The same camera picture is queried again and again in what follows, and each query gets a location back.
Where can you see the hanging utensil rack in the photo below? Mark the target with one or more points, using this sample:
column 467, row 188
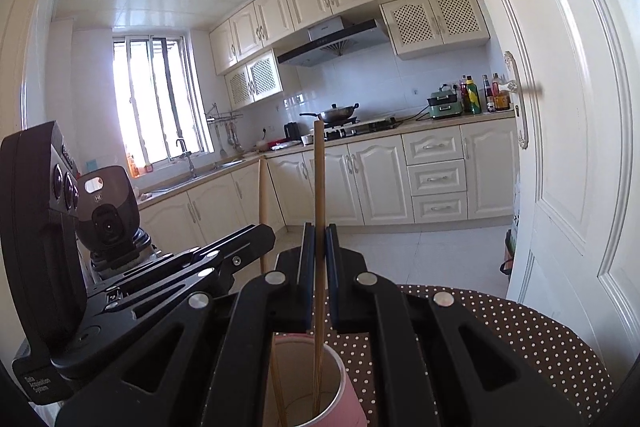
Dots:
column 225, row 114

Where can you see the black range hood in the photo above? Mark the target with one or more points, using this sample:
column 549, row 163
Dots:
column 330, row 49

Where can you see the metal faucet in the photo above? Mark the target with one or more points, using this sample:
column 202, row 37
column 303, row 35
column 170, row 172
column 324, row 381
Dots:
column 190, row 162

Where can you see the barred kitchen window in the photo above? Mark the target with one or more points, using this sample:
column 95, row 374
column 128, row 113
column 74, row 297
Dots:
column 150, row 107

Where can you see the gas stove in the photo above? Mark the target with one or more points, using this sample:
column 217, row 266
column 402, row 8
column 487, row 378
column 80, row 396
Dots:
column 370, row 125

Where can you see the dark sauce bottle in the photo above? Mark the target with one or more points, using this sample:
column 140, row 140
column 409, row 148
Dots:
column 486, row 97

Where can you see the red tray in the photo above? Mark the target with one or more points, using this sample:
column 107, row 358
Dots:
column 282, row 145

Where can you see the steel sink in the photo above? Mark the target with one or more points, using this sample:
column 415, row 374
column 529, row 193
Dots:
column 180, row 183

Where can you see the wooden chopstick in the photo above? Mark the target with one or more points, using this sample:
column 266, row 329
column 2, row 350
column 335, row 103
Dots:
column 318, row 182
column 263, row 207

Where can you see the brown jar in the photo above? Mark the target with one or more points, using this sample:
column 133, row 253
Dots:
column 501, row 102

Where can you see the black kettle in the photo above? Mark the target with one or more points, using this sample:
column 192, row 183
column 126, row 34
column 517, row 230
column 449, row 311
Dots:
column 291, row 132

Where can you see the lattice door wall cabinet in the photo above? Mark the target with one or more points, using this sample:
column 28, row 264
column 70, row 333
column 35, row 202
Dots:
column 252, row 79
column 435, row 22

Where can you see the cream cabinet drawer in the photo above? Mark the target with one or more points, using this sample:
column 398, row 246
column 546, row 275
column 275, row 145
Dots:
column 440, row 208
column 432, row 147
column 437, row 178

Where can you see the green electric cooker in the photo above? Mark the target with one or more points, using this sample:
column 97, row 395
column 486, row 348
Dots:
column 442, row 107

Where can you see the cream base cabinet run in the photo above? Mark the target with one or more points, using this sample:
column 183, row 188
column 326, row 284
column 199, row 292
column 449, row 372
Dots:
column 375, row 187

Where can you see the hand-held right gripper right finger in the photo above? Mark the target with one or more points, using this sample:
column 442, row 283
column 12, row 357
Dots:
column 332, row 267

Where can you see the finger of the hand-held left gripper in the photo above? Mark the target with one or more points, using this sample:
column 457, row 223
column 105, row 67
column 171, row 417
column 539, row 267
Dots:
column 250, row 238
column 150, row 296

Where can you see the brown dotted tablecloth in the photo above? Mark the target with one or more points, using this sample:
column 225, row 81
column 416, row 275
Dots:
column 525, row 347

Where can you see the orange bottle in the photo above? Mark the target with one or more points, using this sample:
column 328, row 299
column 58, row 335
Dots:
column 132, row 167

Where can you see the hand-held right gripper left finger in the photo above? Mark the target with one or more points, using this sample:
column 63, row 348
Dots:
column 307, row 257

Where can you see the metal wok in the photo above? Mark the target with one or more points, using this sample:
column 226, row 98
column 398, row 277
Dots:
column 337, row 112

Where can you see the pink cup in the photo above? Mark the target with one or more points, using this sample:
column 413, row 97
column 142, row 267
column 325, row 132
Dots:
column 350, row 402

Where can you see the white door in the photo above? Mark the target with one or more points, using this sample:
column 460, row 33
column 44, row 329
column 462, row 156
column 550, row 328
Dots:
column 565, row 132

